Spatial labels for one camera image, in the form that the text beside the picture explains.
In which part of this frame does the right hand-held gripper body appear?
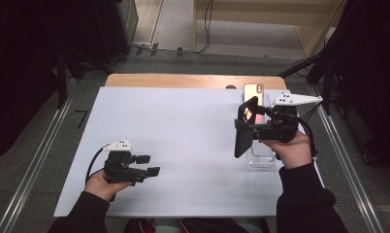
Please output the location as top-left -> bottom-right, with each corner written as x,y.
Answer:
256,91 -> 324,145

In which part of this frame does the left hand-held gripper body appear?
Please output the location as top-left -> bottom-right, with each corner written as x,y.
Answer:
103,139 -> 144,186

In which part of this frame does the shiny coloured smartphone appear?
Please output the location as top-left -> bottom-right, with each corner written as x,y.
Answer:
243,83 -> 265,125

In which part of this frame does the clear plastic storage container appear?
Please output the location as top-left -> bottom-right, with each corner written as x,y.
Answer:
241,91 -> 277,168

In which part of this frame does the person's right hand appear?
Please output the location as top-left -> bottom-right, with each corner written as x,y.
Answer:
262,130 -> 314,171

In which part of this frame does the person's left hand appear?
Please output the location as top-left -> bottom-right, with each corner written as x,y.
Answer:
83,169 -> 133,202

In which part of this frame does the white board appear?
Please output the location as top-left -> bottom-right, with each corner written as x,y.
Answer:
52,86 -> 327,218

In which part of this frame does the black metal stand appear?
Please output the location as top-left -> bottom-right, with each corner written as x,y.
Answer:
53,45 -> 114,110
278,48 -> 335,115

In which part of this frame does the wooden table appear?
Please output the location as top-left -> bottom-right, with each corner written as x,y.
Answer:
104,73 -> 288,91

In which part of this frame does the black curtain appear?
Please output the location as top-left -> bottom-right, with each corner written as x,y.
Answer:
0,0 -> 97,164
325,0 -> 390,174

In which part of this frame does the light wooden furniture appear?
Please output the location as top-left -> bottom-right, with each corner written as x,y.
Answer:
192,0 -> 347,59

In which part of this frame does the black cabinet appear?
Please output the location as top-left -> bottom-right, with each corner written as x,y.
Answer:
92,0 -> 140,64

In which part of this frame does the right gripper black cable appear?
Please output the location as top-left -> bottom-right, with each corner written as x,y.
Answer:
270,110 -> 325,188

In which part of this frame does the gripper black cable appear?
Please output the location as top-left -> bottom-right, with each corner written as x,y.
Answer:
84,144 -> 112,184
270,110 -> 325,188

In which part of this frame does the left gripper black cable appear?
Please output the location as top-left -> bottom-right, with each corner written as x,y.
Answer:
84,144 -> 112,184

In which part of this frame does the bundle of black cables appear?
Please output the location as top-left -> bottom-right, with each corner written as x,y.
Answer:
296,103 -> 325,129

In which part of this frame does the aluminium floor rail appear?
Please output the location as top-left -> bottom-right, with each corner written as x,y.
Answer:
310,86 -> 386,233
0,77 -> 76,233

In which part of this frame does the black floor cable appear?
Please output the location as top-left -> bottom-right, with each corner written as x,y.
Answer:
170,0 -> 215,55

